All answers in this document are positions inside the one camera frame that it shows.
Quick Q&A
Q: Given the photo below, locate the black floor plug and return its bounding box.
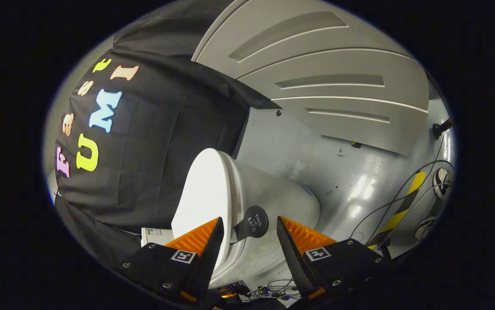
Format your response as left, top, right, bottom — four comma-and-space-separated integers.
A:
432, 118, 453, 140

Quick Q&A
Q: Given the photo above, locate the white toilet lid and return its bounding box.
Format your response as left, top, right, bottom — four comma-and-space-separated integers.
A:
171, 148, 248, 289

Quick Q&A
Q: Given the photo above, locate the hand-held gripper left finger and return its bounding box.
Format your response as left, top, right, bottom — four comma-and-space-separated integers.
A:
121, 217, 225, 308

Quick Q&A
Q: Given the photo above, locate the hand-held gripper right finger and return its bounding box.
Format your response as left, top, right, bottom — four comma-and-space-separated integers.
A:
276, 216, 389, 302

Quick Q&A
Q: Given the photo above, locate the black backdrop cloth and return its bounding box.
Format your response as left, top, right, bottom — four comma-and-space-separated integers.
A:
54, 0, 280, 270

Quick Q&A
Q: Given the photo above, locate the grey drawer cabinet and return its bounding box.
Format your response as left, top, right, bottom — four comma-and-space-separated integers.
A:
192, 0, 430, 156

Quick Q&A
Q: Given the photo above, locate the yellow black hazard tape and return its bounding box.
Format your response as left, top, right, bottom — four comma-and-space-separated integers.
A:
367, 171, 427, 251

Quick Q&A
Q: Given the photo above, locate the bundle of coloured wires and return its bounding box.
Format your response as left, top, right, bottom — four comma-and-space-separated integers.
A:
217, 276, 305, 301

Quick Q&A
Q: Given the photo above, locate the thin black cable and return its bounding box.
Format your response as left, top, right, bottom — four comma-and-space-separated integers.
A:
350, 129, 455, 242

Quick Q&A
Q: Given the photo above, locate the white toilet tank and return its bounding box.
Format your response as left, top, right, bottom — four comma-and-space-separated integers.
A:
141, 227, 176, 248

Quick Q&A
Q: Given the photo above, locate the round white floor device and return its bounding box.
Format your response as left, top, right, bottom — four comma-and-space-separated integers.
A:
415, 216, 438, 241
432, 167, 453, 201

